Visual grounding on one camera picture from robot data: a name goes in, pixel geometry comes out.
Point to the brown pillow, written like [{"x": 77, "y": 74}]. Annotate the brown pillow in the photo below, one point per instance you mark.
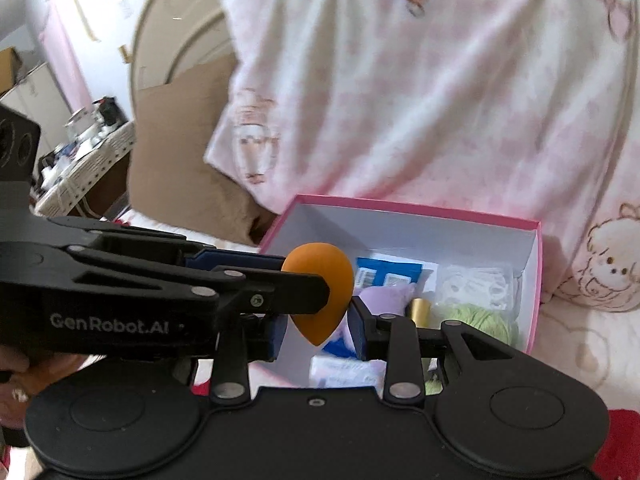
[{"x": 180, "y": 160}]

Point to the white cabinet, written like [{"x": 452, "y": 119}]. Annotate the white cabinet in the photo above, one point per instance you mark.
[{"x": 35, "y": 95}]

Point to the cream bed headboard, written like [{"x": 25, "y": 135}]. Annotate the cream bed headboard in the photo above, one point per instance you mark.
[{"x": 170, "y": 35}]

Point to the pink white bear blanket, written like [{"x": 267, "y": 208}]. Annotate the pink white bear blanket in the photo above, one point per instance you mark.
[{"x": 425, "y": 85}]

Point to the beige foundation bottle gold cap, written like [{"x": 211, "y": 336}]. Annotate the beige foundation bottle gold cap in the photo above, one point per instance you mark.
[{"x": 419, "y": 310}]

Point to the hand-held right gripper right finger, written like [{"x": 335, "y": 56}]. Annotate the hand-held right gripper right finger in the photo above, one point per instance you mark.
[{"x": 357, "y": 330}]

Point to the pink cardboard box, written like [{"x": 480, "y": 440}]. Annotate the pink cardboard box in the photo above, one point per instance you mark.
[{"x": 475, "y": 240}]

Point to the red bear print blanket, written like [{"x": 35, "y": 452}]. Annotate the red bear print blanket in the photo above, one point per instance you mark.
[{"x": 590, "y": 360}]

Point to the person's left hand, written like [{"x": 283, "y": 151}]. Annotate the person's left hand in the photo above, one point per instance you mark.
[{"x": 30, "y": 375}]

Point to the brown cardboard carton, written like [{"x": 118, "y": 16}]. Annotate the brown cardboard carton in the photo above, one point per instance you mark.
[{"x": 10, "y": 67}]

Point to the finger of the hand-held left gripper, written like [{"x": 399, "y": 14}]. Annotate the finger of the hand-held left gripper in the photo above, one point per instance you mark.
[
  {"x": 280, "y": 292},
  {"x": 235, "y": 261}
]

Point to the green yarn ball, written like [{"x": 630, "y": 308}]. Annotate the green yarn ball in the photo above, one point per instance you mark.
[{"x": 480, "y": 320}]

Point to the purple plush toy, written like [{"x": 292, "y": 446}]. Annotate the purple plush toy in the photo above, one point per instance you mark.
[{"x": 385, "y": 300}]

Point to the orange makeup sponge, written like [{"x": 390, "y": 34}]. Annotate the orange makeup sponge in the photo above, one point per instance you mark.
[{"x": 320, "y": 260}]

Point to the white tissue packet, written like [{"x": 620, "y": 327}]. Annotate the white tissue packet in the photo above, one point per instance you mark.
[{"x": 340, "y": 370}]

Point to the clear plastic bag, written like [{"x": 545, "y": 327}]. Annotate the clear plastic bag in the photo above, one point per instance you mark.
[{"x": 475, "y": 285}]

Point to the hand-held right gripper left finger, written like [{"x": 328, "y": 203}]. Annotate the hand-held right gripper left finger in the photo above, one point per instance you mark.
[{"x": 275, "y": 337}]

